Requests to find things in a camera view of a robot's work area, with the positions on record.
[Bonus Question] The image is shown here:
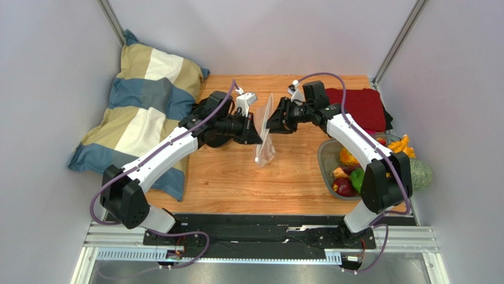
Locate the orange finger fruit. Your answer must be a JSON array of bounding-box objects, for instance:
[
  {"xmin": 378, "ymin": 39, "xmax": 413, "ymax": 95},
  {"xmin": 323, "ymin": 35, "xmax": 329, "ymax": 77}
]
[{"xmin": 387, "ymin": 134, "xmax": 416, "ymax": 158}]

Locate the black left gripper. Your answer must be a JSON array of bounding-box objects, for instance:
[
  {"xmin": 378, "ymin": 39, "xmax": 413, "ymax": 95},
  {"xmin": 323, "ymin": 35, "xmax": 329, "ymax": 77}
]
[{"xmin": 215, "ymin": 111, "xmax": 263, "ymax": 146}]

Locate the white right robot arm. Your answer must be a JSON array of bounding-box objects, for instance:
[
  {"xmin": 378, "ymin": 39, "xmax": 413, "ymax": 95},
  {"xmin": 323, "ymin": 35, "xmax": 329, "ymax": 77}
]
[{"xmin": 266, "ymin": 80, "xmax": 413, "ymax": 234}]

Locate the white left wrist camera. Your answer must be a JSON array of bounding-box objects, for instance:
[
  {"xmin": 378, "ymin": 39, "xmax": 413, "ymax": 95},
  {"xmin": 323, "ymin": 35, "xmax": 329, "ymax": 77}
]
[{"xmin": 235, "ymin": 87, "xmax": 258, "ymax": 117}]

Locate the green bell pepper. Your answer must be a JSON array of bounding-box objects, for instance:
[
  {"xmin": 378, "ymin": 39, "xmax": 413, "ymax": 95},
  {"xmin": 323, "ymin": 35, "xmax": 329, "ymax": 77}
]
[{"xmin": 350, "ymin": 168, "xmax": 365, "ymax": 194}]

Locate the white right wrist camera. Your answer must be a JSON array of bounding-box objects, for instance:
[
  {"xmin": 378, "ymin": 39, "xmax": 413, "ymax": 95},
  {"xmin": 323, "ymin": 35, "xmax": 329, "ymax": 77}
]
[{"xmin": 287, "ymin": 80, "xmax": 305, "ymax": 105}]

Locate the dark red sweet potato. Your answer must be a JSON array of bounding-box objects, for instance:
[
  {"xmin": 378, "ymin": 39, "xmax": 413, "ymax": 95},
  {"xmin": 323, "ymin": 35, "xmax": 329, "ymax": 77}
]
[{"xmin": 331, "ymin": 165, "xmax": 361, "ymax": 179}]

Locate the orange spiky gourd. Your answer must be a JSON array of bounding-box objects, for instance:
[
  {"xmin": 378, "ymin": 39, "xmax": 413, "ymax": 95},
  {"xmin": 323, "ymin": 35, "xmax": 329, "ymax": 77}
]
[{"xmin": 339, "ymin": 147, "xmax": 359, "ymax": 166}]

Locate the green netted melon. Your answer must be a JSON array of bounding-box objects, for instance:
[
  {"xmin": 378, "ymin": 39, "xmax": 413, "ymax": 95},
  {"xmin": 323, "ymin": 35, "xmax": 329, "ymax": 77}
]
[{"xmin": 409, "ymin": 158, "xmax": 433, "ymax": 191}]

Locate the red folded cloth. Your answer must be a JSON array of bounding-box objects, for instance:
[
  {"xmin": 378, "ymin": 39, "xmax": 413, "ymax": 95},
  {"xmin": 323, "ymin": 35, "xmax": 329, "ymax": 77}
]
[{"xmin": 344, "ymin": 89, "xmax": 386, "ymax": 132}]

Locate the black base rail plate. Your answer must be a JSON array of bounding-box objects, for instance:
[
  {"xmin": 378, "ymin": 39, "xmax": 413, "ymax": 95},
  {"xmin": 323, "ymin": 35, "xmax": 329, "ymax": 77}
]
[{"xmin": 143, "ymin": 214, "xmax": 377, "ymax": 260}]

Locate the black baseball cap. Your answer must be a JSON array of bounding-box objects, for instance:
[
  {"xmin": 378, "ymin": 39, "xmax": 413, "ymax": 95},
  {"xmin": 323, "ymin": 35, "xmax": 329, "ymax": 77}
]
[{"xmin": 191, "ymin": 100, "xmax": 232, "ymax": 148}]

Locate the blue beige plaid pillow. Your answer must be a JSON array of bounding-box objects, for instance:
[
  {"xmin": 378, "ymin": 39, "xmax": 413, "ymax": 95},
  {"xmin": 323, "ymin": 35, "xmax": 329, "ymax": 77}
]
[{"xmin": 67, "ymin": 29, "xmax": 211, "ymax": 202}]

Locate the clear plastic food tray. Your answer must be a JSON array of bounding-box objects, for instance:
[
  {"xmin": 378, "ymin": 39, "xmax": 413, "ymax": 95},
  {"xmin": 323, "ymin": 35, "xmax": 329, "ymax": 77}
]
[{"xmin": 317, "ymin": 133, "xmax": 402, "ymax": 201}]

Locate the black folded cloth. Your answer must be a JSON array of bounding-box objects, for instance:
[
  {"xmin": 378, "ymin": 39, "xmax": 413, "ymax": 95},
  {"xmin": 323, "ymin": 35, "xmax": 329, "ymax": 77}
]
[{"xmin": 383, "ymin": 108, "xmax": 393, "ymax": 131}]

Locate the clear dotted zip top bag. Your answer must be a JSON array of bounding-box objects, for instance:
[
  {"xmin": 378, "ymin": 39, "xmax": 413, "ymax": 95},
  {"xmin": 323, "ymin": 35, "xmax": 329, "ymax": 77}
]
[{"xmin": 254, "ymin": 93, "xmax": 276, "ymax": 167}]

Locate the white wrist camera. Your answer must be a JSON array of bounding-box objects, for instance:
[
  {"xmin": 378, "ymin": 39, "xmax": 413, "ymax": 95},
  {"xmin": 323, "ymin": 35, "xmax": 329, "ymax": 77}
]
[
  {"xmin": 287, "ymin": 80, "xmax": 305, "ymax": 105},
  {"xmin": 235, "ymin": 87, "xmax": 258, "ymax": 117}
]

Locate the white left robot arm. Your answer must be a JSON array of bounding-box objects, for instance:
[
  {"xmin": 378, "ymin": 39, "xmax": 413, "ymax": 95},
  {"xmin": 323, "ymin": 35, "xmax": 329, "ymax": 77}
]
[{"xmin": 94, "ymin": 91, "xmax": 263, "ymax": 234}]

